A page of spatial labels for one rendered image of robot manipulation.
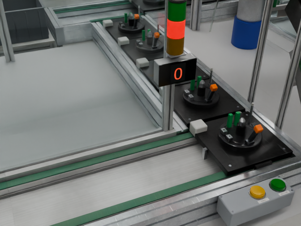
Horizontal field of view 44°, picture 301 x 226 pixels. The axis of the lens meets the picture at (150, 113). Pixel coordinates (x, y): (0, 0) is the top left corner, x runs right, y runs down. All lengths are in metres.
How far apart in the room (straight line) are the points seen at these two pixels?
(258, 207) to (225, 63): 1.02
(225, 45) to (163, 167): 1.10
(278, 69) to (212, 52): 0.35
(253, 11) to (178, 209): 1.28
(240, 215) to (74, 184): 0.49
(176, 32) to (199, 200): 0.46
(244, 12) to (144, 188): 1.21
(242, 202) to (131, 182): 0.33
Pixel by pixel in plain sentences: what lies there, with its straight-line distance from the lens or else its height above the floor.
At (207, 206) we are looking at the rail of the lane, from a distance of 1.09.
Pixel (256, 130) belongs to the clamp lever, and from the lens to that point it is 1.15.
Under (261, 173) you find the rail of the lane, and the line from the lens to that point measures 1.17.
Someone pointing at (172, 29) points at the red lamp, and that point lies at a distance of 1.05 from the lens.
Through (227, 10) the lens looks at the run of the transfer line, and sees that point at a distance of 2.51.
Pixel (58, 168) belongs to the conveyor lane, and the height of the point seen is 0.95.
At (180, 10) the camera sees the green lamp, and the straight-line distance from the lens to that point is 1.03.
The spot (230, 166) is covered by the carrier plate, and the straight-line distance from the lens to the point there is 1.15.
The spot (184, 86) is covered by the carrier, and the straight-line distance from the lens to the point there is 1.50.
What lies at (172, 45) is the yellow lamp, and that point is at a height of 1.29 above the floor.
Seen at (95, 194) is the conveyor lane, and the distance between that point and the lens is 1.13.
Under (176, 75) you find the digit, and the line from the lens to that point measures 1.11.
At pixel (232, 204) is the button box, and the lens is 1.06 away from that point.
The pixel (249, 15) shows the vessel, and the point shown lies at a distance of 2.05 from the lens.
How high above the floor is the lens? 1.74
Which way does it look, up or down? 35 degrees down
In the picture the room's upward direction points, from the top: 1 degrees clockwise
